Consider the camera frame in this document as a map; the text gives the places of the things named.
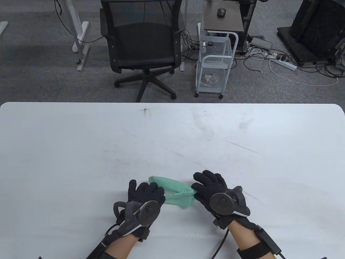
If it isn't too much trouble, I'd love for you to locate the green mesh toiletry bag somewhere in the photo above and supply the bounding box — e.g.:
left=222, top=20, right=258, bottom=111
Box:
left=149, top=175, right=197, bottom=209

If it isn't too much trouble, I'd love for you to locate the thin white cable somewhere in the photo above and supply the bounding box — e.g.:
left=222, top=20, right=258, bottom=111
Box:
left=270, top=59, right=339, bottom=87

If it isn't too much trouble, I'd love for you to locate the dark brown side table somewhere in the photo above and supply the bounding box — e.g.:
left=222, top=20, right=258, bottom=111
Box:
left=203, top=0, right=244, bottom=33

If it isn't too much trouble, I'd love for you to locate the white power strip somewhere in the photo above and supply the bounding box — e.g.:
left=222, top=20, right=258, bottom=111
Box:
left=270, top=57, right=298, bottom=71

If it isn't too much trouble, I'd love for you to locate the grey hand controller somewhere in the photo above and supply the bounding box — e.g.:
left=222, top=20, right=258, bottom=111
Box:
left=113, top=200, right=161, bottom=237
left=210, top=186, right=251, bottom=218

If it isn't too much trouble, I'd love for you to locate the grey left hand controller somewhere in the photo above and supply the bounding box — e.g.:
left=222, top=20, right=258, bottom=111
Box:
left=113, top=200, right=161, bottom=237

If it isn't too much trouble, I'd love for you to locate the black left wrist sensor box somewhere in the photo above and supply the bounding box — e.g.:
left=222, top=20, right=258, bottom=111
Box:
left=86, top=231, right=114, bottom=259

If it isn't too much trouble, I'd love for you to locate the aluminium floor rail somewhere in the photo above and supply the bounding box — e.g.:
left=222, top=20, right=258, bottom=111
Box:
left=77, top=45, right=91, bottom=72

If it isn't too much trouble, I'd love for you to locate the black mesh office chair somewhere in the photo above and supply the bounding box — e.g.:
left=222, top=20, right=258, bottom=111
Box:
left=100, top=0, right=186, bottom=103

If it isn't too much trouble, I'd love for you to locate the white desk leg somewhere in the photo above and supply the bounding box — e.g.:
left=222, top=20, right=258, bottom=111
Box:
left=58, top=0, right=90, bottom=53

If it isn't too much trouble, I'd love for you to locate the person's left forearm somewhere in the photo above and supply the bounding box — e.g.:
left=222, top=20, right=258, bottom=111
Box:
left=105, top=234, right=138, bottom=259

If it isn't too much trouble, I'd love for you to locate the black right arm strap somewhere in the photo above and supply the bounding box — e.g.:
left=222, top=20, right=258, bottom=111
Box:
left=237, top=241, right=277, bottom=259

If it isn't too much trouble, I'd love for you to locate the black equipment stand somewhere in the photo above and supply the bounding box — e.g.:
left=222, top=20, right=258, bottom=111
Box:
left=277, top=0, right=345, bottom=67

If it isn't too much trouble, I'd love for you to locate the person's right hand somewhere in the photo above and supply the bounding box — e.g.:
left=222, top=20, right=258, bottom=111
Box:
left=191, top=170, right=251, bottom=230

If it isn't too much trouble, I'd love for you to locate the person's left hand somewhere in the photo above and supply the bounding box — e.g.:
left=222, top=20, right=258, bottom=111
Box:
left=119, top=179, right=166, bottom=242

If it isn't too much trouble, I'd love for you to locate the grey power adapter box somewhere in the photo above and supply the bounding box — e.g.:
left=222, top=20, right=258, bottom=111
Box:
left=250, top=37, right=272, bottom=50

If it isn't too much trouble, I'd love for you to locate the black glove cable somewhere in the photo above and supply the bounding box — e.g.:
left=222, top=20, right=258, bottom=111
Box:
left=212, top=228, right=230, bottom=259

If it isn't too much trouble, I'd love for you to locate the white wire utility cart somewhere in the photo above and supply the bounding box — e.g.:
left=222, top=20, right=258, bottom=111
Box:
left=195, top=30, right=239, bottom=99

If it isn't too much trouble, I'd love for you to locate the person's right forearm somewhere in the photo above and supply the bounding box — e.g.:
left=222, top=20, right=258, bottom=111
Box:
left=229, top=219, right=267, bottom=259

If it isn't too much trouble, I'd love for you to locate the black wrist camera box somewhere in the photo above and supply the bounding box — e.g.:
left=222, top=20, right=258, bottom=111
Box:
left=256, top=226, right=284, bottom=256

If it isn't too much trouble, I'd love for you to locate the black hanging cable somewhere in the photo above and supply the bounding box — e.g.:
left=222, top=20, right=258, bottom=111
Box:
left=54, top=0, right=104, bottom=43

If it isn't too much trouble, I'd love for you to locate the grey right hand controller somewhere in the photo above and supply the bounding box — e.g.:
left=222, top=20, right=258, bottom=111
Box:
left=210, top=186, right=251, bottom=218

